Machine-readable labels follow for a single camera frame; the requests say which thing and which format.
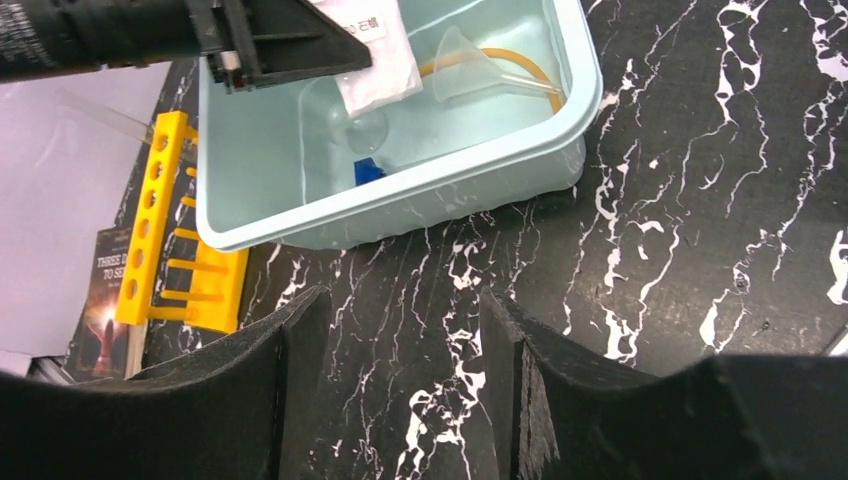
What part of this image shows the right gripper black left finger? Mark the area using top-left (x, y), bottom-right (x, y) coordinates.
top-left (1, 286), bottom-right (332, 479)

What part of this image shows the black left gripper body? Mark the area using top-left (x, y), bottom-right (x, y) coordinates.
top-left (1, 0), bottom-right (200, 83)

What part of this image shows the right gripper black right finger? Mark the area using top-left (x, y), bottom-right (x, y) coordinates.
top-left (479, 289), bottom-right (847, 479)

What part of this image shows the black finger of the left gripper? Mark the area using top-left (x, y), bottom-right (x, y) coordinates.
top-left (186, 0), bottom-right (373, 92)

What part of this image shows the clear glass beaker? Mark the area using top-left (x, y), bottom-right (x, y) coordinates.
top-left (327, 106), bottom-right (389, 156)

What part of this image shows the white paper packet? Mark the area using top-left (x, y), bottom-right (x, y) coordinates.
top-left (313, 0), bottom-right (423, 118)

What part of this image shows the blue cylinder base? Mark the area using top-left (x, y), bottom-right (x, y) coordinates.
top-left (353, 157), bottom-right (387, 186)

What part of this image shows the clear plastic funnel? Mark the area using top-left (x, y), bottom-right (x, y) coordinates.
top-left (421, 26), bottom-right (563, 103)

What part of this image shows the tan rubber tube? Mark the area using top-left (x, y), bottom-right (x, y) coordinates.
top-left (418, 45), bottom-right (566, 113)

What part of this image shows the white plastic lid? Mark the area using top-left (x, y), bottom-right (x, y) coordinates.
top-left (823, 327), bottom-right (848, 357)

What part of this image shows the yellow test tube rack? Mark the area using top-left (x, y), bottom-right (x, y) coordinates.
top-left (114, 111), bottom-right (249, 334)

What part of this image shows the dark picture book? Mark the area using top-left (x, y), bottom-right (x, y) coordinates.
top-left (64, 227), bottom-right (146, 383)

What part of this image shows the teal plastic bin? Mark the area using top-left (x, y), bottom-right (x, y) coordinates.
top-left (196, 1), bottom-right (603, 251)

